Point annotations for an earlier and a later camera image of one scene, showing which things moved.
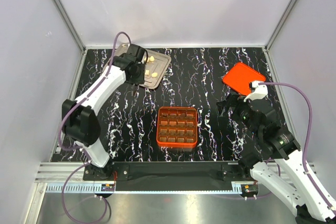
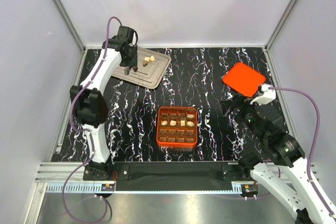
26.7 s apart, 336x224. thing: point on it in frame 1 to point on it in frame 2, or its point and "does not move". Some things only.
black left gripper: [140, 80] to [134, 62]
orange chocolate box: [177, 127] does not move
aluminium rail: [49, 172] does not move
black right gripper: [231, 100] does not move
